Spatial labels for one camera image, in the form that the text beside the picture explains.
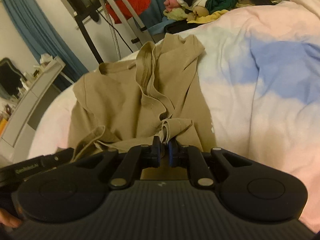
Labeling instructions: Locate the grey metal stand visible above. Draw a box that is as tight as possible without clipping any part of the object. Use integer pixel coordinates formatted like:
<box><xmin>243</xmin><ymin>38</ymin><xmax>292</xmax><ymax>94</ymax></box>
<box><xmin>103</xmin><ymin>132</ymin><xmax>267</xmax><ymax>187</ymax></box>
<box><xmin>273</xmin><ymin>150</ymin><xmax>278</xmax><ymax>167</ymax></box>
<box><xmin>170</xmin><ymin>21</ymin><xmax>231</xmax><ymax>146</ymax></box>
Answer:
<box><xmin>96</xmin><ymin>0</ymin><xmax>152</xmax><ymax>44</ymax></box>

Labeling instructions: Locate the red cloth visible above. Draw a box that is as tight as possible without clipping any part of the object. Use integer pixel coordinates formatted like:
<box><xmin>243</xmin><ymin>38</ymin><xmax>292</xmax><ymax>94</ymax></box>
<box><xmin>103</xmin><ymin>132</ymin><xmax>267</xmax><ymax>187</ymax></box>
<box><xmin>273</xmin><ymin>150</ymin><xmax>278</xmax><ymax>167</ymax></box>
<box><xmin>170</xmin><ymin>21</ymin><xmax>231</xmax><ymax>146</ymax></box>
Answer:
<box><xmin>106</xmin><ymin>0</ymin><xmax>152</xmax><ymax>24</ymax></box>

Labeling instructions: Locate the black framed mirror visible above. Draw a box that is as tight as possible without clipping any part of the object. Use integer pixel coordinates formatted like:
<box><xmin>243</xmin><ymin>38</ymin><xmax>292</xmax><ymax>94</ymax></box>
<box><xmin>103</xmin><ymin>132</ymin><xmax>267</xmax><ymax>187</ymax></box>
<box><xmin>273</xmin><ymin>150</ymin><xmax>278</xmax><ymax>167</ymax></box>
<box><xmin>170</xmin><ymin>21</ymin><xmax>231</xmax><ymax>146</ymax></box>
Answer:
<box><xmin>0</xmin><ymin>57</ymin><xmax>27</xmax><ymax>101</ymax></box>

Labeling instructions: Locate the tan shirt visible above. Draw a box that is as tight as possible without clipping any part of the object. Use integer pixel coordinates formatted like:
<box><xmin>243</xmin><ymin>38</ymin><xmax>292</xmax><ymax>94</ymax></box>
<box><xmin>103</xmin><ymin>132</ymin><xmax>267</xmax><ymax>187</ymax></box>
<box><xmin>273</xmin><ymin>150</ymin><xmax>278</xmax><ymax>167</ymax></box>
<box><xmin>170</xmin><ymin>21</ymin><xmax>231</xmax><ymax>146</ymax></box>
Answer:
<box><xmin>67</xmin><ymin>34</ymin><xmax>218</xmax><ymax>163</ymax></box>

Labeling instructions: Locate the pile of clothes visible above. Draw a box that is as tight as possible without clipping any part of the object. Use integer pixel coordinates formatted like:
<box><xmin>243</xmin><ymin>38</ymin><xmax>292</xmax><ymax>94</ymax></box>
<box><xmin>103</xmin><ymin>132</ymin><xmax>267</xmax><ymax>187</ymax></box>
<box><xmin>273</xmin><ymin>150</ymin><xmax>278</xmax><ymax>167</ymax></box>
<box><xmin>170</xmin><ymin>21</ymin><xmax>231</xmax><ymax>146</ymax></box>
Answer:
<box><xmin>164</xmin><ymin>0</ymin><xmax>286</xmax><ymax>24</ymax></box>

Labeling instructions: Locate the black stand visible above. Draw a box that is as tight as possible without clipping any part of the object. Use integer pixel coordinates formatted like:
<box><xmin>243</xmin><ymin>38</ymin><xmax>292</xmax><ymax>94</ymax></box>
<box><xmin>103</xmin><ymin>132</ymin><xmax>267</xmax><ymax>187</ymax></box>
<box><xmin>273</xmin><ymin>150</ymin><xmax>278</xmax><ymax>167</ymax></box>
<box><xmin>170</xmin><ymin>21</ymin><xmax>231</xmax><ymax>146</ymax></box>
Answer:
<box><xmin>74</xmin><ymin>10</ymin><xmax>105</xmax><ymax>65</ymax></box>

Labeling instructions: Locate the braided steamer hose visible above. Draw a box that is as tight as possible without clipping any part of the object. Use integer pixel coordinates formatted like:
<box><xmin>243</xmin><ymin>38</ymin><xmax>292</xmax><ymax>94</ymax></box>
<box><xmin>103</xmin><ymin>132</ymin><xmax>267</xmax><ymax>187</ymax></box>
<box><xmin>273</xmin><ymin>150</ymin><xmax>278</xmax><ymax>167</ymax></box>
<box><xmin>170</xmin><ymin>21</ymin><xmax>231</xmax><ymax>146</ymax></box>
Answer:
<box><xmin>104</xmin><ymin>4</ymin><xmax>122</xmax><ymax>58</ymax></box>

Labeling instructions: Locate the white dresser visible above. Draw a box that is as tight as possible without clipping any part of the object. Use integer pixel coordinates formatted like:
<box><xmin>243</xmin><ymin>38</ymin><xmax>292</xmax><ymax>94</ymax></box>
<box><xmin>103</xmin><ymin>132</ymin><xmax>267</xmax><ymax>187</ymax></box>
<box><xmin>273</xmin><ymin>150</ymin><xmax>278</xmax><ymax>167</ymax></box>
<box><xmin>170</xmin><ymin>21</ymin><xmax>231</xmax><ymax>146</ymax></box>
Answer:
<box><xmin>0</xmin><ymin>56</ymin><xmax>67</xmax><ymax>148</ymax></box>

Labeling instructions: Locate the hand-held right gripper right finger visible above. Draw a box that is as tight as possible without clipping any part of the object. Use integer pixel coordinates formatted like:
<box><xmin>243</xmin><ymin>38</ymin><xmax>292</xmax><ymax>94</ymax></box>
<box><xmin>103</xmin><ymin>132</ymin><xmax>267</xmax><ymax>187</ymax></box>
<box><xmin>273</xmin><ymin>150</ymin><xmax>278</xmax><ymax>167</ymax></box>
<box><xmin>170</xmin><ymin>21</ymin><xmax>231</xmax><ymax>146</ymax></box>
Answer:
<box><xmin>168</xmin><ymin>139</ymin><xmax>253</xmax><ymax>188</ymax></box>

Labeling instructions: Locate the person's left hand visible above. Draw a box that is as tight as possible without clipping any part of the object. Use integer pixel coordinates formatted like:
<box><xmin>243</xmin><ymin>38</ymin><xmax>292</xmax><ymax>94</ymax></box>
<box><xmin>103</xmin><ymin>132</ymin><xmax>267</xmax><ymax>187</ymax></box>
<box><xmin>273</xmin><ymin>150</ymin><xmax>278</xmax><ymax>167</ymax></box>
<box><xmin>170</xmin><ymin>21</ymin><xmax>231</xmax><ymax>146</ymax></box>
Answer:
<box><xmin>0</xmin><ymin>208</ymin><xmax>23</xmax><ymax>228</ymax></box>

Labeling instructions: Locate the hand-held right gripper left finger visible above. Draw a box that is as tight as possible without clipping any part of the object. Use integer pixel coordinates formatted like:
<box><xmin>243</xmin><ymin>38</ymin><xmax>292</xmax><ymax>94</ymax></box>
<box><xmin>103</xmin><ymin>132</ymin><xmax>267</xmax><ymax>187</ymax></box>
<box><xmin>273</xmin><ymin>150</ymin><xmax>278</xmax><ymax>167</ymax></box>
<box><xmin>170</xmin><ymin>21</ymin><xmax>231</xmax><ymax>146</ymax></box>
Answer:
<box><xmin>74</xmin><ymin>135</ymin><xmax>161</xmax><ymax>190</ymax></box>

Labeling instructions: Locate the blue curtain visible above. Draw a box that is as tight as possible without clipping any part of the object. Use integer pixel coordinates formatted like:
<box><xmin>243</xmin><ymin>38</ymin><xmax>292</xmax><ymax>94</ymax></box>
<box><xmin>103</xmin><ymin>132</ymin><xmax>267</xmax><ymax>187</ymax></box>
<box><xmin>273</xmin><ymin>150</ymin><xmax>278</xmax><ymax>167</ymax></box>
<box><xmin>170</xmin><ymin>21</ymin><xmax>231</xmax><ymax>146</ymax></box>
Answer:
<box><xmin>117</xmin><ymin>0</ymin><xmax>192</xmax><ymax>28</ymax></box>
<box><xmin>0</xmin><ymin>0</ymin><xmax>75</xmax><ymax>83</ymax></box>

